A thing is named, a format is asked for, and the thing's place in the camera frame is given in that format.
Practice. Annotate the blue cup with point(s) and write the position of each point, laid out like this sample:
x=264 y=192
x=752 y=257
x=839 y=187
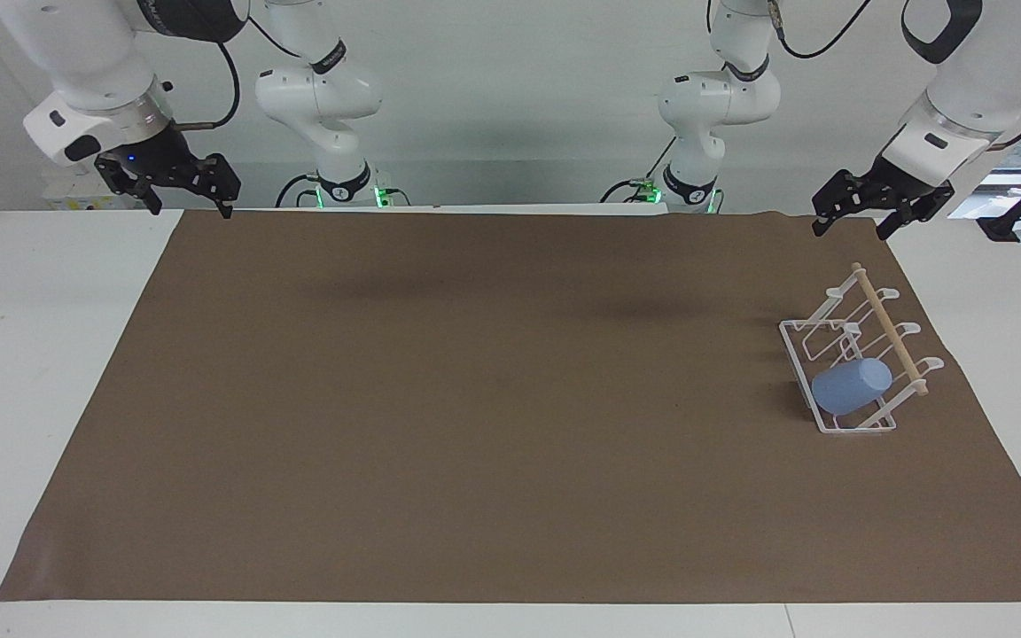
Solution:
x=849 y=386

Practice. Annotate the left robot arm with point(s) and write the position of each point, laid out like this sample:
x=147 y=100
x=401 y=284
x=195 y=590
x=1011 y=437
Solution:
x=980 y=80

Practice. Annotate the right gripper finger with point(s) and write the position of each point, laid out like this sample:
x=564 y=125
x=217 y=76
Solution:
x=220 y=177
x=119 y=175

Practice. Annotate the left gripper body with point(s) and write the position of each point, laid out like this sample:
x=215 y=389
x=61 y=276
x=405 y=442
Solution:
x=907 y=186

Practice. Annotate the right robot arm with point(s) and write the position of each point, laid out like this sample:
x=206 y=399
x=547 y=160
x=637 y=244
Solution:
x=89 y=53

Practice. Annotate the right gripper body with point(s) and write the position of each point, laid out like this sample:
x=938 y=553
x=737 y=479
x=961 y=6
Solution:
x=160 y=155

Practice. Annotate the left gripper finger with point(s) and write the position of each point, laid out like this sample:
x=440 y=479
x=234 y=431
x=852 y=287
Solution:
x=843 y=195
x=918 y=211

